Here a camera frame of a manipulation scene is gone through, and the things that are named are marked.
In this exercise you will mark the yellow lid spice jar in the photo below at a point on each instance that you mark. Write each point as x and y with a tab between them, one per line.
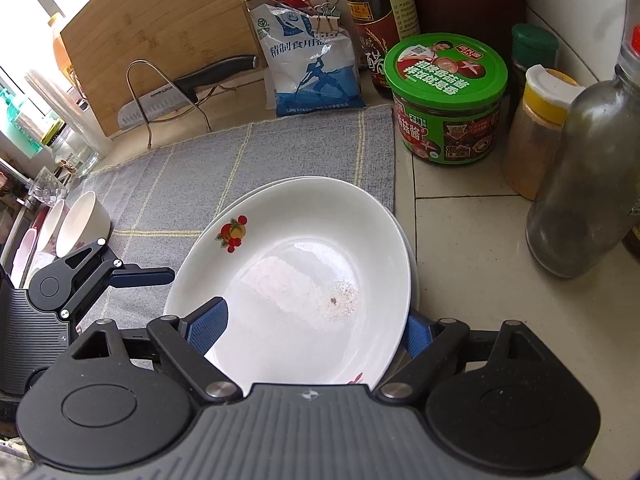
535	150

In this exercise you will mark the bamboo cutting board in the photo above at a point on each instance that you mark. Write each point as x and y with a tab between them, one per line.
150	25

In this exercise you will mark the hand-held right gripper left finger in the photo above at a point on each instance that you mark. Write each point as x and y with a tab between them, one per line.
207	325

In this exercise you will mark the white floral bowl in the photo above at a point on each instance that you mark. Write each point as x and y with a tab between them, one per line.
49	232
80	220

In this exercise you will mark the orange cooking wine jug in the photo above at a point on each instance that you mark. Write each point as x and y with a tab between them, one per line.
62	50

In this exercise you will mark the clear glass mug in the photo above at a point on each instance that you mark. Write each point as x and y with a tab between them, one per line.
47	187

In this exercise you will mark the green cap spice jar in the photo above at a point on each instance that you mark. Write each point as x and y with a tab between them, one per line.
535	42

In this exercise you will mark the blue white salt bag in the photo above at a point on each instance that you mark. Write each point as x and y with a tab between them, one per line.
310	70

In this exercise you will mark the glass jar with lid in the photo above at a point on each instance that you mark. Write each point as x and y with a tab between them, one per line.
75	157

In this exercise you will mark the green lid sauce jar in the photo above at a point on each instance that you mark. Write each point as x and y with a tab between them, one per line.
445	70

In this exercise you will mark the green plastic crate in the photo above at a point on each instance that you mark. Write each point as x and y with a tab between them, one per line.
20	125

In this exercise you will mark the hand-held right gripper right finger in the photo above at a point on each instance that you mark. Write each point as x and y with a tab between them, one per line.
419	337

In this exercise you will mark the white fruit print plate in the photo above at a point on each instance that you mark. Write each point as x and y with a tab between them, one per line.
415	280
280	260

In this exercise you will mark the metal binder clip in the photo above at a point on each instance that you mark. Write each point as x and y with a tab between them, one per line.
327	15

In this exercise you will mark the grey checked towel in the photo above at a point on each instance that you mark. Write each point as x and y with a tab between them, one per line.
250	160

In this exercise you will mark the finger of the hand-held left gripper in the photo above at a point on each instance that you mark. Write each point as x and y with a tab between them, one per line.
155	277

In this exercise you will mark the red cap glass bottle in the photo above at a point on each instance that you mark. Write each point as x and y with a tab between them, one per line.
585	170

